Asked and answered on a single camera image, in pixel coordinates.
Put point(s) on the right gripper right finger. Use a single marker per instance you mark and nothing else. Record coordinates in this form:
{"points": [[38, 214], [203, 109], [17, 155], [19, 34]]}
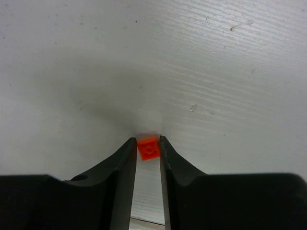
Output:
{"points": [[194, 200]]}

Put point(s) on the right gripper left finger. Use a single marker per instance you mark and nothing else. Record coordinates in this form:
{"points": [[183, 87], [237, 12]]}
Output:
{"points": [[97, 199]]}

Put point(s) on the tiny orange lego stud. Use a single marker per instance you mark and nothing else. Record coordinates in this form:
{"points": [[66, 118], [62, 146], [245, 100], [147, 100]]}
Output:
{"points": [[149, 149]]}

